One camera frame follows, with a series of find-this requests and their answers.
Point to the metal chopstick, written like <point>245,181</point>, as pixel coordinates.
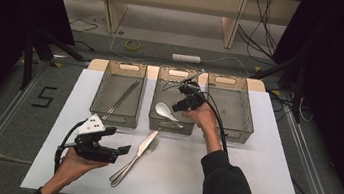
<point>125,98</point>
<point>121,99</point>

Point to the black metal stand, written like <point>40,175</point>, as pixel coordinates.
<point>299,93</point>
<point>28,58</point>

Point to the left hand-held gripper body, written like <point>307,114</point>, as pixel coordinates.
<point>90,126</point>

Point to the white ceramic spoon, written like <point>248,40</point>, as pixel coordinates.
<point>163,110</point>

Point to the smoky clear plastic bin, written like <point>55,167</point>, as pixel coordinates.
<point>118,103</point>
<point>166,98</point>
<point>235,110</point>

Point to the yellow tape roll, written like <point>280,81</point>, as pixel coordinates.
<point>126,44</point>

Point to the person's right hand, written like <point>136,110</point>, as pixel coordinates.
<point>204,118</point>

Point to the person's left hand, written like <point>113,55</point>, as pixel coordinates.
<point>78,167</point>

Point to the white power strip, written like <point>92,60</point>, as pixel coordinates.
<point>186,58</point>

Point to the yellow floor tape piece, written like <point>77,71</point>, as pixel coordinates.
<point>257,69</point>
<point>56,64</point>

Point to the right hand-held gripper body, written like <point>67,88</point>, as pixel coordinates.
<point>190,94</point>

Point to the metal fork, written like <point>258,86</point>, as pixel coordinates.
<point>153,146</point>

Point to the metal table knife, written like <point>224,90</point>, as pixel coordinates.
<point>148,143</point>

